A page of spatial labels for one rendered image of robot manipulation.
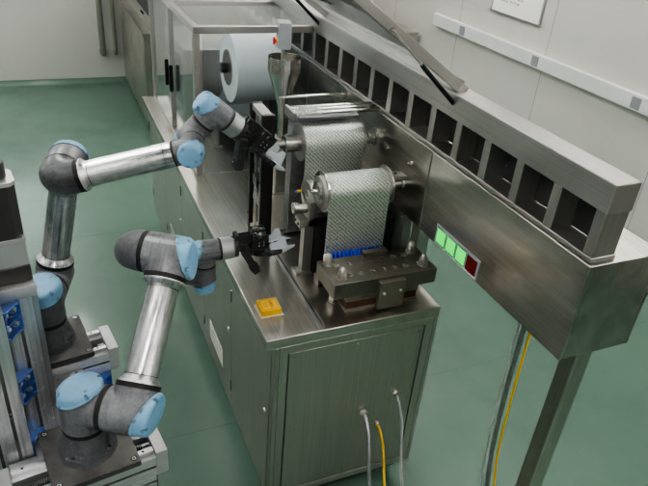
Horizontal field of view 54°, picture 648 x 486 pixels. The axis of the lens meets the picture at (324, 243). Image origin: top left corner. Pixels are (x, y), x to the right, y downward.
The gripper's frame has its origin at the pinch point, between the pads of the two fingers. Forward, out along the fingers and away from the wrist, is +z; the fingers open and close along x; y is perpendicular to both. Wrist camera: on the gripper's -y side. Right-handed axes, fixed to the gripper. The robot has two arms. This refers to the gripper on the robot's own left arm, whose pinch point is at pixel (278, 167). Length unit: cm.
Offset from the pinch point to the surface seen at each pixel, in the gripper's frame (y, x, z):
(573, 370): 14, -82, 74
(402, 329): -16, -30, 64
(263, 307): -39.5, -15.5, 21.6
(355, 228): -0.4, -4.8, 37.6
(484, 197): 36, -45, 35
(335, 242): -8.9, -4.8, 35.0
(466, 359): -26, 26, 182
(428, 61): 55, -19, 5
